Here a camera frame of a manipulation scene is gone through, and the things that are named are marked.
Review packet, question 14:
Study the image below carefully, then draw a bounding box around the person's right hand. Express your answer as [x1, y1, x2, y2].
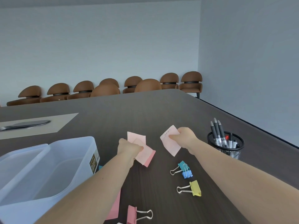
[168, 127, 199, 150]

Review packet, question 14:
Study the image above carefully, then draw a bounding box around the person's left hand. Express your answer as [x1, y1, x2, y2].
[117, 138, 144, 161]

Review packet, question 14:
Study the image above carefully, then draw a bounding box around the pink written sticky note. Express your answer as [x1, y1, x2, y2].
[160, 125, 182, 157]

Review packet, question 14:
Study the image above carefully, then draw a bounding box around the pink sticky note pad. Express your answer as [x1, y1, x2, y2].
[127, 131, 156, 168]

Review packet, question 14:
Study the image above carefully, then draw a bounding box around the person's right forearm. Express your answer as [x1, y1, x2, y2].
[187, 139, 299, 224]

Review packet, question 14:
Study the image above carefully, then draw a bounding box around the person's left forearm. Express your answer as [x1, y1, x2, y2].
[35, 154, 136, 224]

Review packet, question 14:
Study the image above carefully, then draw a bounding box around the teal binder clip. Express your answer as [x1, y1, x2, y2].
[170, 161, 188, 176]

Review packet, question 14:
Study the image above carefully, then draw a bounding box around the blue binder clip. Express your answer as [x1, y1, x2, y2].
[181, 164, 193, 179]

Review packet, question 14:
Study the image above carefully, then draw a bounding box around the grey black pen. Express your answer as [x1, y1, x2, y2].
[213, 117, 225, 147]
[210, 121, 220, 147]
[217, 120, 229, 148]

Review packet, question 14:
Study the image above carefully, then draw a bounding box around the yellow binder clip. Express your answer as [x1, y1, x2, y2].
[176, 180, 202, 197]

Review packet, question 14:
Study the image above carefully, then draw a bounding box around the row of brown chairs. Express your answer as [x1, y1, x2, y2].
[6, 71, 203, 107]

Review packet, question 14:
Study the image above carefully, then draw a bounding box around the clear plastic storage box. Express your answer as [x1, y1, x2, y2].
[0, 136, 100, 206]

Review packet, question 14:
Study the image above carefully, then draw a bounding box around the thin pink sticky pad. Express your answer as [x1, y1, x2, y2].
[105, 190, 121, 220]

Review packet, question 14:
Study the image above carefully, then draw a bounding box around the black mesh pen holder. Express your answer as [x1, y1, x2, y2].
[207, 131, 245, 160]

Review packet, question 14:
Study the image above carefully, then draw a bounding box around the pink binder clip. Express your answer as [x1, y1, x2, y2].
[126, 205, 154, 224]

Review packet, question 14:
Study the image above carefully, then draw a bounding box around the beige table mat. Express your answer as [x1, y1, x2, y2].
[0, 112, 79, 140]

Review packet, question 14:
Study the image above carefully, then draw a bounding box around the dark grey flat device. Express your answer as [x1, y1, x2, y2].
[0, 120, 51, 131]

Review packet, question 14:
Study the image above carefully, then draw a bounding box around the clear plastic box lid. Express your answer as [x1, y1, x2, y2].
[0, 144, 51, 191]

